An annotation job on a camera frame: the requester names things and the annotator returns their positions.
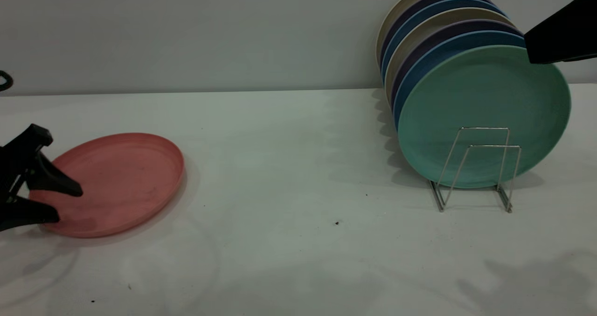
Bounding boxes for pink plate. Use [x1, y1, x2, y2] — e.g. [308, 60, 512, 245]
[29, 132, 185, 238]

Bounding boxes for metal wire plate rack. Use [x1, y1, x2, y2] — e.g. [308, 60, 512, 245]
[429, 127, 522, 213]

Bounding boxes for blue plate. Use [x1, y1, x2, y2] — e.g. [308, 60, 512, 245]
[394, 31, 528, 130]
[382, 0, 507, 86]

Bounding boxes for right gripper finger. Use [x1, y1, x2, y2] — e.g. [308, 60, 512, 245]
[524, 0, 597, 65]

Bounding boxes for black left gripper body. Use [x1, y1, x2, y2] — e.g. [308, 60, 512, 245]
[0, 124, 53, 206]

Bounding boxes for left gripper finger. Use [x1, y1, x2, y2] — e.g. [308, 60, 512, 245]
[27, 151, 84, 198]
[0, 197, 61, 233]

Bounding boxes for green plate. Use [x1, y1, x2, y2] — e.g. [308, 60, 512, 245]
[397, 45, 572, 189]

